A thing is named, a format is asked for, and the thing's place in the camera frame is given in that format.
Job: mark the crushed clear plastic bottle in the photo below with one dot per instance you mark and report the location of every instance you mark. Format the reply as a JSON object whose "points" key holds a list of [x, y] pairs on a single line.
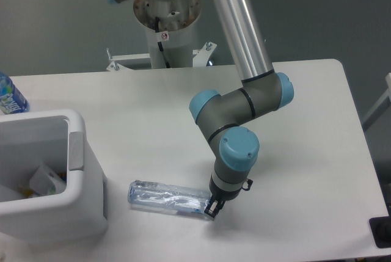
{"points": [[168, 197]]}

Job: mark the white frame at right edge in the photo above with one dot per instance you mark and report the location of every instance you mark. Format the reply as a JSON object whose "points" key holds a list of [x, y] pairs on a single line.
{"points": [[380, 106]]}

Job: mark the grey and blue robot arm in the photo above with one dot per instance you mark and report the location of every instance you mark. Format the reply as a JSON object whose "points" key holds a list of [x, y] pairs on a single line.
{"points": [[220, 118]]}

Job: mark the blue labelled drink bottle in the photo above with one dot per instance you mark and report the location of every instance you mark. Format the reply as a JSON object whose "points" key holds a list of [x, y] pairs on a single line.
{"points": [[12, 100]]}

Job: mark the black clamp at table edge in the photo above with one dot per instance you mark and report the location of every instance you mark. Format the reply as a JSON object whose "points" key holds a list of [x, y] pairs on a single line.
{"points": [[380, 227]]}

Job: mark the white trash can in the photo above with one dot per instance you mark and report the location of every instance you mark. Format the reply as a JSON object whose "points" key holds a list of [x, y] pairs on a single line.
{"points": [[55, 139]]}

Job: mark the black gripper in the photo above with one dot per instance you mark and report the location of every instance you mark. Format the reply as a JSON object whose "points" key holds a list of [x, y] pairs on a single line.
{"points": [[218, 199]]}

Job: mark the white base bracket with bolts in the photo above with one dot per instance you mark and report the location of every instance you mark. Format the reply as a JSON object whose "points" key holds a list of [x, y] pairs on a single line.
{"points": [[200, 58]]}

